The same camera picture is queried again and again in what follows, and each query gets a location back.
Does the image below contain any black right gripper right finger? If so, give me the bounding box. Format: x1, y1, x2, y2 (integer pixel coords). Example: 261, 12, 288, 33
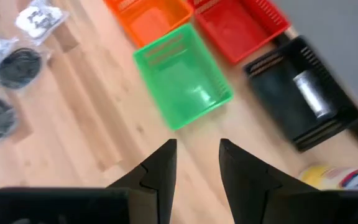
218, 138, 320, 224

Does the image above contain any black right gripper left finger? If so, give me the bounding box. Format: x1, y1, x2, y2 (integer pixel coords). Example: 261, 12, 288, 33
106, 139, 178, 224

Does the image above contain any silver nail clipper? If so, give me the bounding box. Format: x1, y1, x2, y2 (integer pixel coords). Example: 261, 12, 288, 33
292, 70, 336, 119

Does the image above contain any black plastic slotted basket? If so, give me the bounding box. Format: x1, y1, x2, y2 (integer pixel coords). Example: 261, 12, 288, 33
243, 35, 358, 153

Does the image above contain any yellow disinfectant wipes canister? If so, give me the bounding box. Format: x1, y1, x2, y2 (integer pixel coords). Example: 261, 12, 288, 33
298, 164, 358, 191

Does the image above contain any green plastic slotted basket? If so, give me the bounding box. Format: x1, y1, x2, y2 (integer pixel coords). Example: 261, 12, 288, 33
132, 23, 234, 131

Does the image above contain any red plastic slotted basket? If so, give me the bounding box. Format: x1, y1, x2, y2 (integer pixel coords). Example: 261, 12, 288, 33
187, 0, 291, 65

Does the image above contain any orange plastic slotted basket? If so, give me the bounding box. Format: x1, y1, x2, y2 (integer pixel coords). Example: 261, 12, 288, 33
104, 0, 194, 48

